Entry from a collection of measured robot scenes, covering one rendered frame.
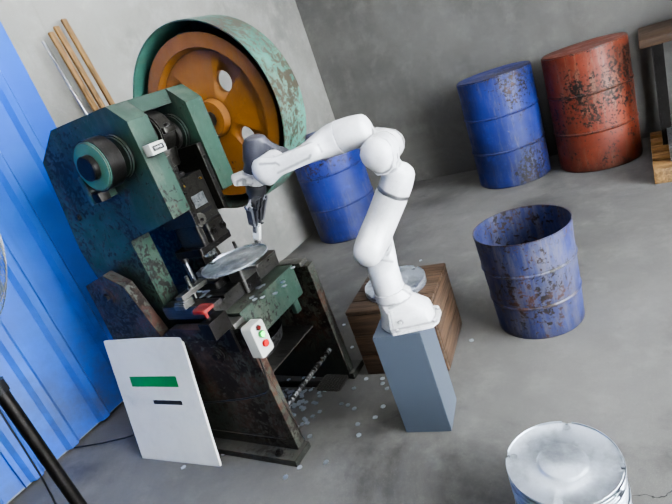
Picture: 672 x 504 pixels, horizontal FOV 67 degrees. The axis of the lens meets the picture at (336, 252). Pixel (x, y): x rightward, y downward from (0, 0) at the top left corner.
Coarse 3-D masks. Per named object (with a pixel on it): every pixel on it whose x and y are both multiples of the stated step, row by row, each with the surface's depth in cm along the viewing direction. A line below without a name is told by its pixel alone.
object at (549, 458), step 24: (528, 432) 147; (552, 432) 144; (576, 432) 141; (600, 432) 138; (528, 456) 139; (552, 456) 136; (576, 456) 134; (600, 456) 132; (528, 480) 133; (552, 480) 130; (576, 480) 128; (600, 480) 126
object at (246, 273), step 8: (264, 256) 202; (256, 264) 197; (240, 272) 205; (248, 272) 209; (256, 272) 213; (232, 280) 209; (240, 280) 207; (248, 280) 208; (256, 280) 212; (248, 288) 208
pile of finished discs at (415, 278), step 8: (400, 272) 243; (408, 272) 240; (416, 272) 237; (424, 272) 233; (408, 280) 232; (416, 280) 229; (424, 280) 229; (368, 288) 239; (416, 288) 224; (368, 296) 232
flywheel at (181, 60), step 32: (192, 32) 207; (224, 32) 208; (160, 64) 222; (192, 64) 219; (224, 64) 211; (256, 64) 202; (224, 96) 219; (256, 96) 212; (224, 128) 223; (256, 128) 219; (224, 192) 241
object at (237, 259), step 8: (240, 248) 224; (248, 248) 220; (256, 248) 216; (264, 248) 212; (224, 256) 221; (232, 256) 215; (240, 256) 211; (248, 256) 209; (256, 256) 205; (208, 264) 217; (216, 264) 214; (224, 264) 208; (232, 264) 205; (240, 264) 203; (248, 264) 198; (208, 272) 207; (216, 272) 204; (224, 272) 200; (232, 272) 196
